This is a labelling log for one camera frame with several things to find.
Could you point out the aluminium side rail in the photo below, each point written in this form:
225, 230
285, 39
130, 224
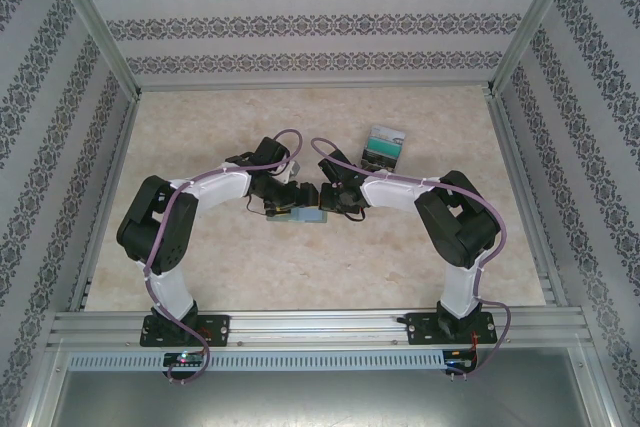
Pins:
121, 147
509, 147

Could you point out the aluminium frame strut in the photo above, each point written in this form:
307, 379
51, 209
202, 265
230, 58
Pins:
604, 397
39, 397

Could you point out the aluminium mounting rail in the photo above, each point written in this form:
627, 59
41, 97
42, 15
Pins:
320, 327

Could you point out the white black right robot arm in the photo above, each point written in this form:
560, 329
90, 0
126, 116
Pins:
395, 192

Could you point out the aluminium frame post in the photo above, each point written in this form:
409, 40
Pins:
95, 22
531, 22

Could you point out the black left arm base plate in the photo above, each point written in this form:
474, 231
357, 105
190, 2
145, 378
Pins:
220, 329

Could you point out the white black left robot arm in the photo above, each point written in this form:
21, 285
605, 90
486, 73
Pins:
220, 187

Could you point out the grey sheet metal panel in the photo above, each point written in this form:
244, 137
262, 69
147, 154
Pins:
320, 397

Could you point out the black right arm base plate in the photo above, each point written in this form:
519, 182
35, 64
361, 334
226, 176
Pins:
420, 329

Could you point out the grey green card holder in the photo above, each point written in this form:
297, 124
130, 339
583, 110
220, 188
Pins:
310, 217

